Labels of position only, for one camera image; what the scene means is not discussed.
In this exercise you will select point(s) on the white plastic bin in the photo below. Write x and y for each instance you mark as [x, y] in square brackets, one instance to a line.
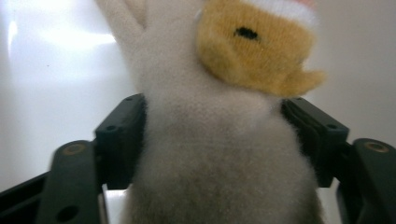
[46, 77]

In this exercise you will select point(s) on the beige fuzzy glove bear patch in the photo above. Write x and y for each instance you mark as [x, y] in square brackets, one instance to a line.
[218, 149]

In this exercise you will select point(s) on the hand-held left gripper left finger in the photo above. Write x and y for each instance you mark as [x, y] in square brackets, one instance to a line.
[121, 140]

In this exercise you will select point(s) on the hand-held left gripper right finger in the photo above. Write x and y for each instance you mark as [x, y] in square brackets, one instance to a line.
[323, 140]

